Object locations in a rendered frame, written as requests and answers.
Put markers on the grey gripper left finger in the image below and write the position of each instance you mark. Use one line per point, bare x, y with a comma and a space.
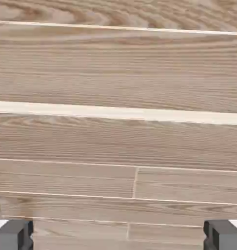
12, 237

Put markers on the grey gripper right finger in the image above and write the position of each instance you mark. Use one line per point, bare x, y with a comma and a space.
224, 237

